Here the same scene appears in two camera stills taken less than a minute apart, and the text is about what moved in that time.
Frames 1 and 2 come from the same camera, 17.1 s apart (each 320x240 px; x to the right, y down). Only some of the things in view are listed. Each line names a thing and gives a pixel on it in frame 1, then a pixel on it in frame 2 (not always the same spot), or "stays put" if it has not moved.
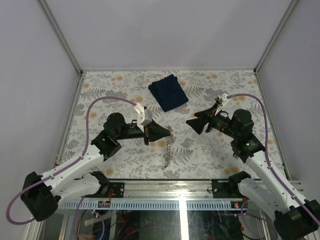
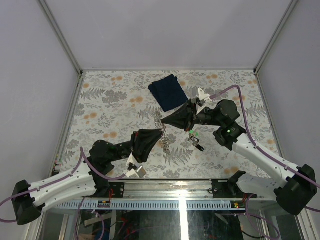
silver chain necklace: x=169 y=141 → x=158 y=118
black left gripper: x=153 y=132 → x=143 y=142
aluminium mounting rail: x=186 y=190 stays put
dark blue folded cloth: x=168 y=92 stays put
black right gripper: x=198 y=124 → x=184 y=118
